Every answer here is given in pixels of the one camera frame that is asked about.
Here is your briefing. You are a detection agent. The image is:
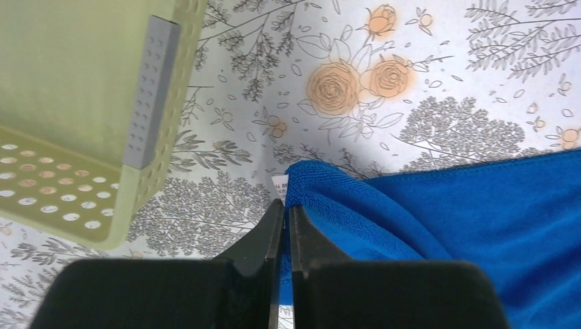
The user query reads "blue towel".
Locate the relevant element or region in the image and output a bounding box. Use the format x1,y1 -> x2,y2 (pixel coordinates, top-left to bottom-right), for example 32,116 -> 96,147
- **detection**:
284,150 -> 580,328

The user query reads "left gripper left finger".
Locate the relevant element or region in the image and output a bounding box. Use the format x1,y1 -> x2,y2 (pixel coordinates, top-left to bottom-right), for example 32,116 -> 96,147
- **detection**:
31,199 -> 284,328

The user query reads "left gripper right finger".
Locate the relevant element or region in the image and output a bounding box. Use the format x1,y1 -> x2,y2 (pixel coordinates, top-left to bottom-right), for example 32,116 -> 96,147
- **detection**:
288,206 -> 509,328

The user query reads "green plastic basket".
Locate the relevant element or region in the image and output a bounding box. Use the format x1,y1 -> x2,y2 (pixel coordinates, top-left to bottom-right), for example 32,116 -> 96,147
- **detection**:
1,1 -> 206,250

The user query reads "floral table mat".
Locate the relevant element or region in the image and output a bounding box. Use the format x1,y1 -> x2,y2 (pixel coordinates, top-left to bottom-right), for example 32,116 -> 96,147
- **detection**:
1,1 -> 580,328

